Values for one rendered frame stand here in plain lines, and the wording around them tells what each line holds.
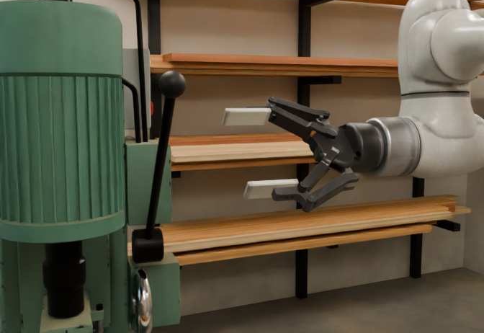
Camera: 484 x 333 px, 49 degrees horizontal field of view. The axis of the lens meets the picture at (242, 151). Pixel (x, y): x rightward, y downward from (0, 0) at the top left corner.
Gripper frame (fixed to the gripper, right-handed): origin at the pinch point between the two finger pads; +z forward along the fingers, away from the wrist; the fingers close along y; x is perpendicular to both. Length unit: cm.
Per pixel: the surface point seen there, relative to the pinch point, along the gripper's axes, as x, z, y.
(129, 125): -23.4, 11.2, 28.4
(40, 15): 12.1, 25.6, 12.4
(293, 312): -250, -111, 83
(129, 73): -15.8, 11.1, 35.2
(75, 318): -22.8, 22.7, -10.8
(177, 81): 9.3, 9.7, 3.8
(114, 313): -42.8, 15.7, -1.1
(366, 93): -166, -179, 199
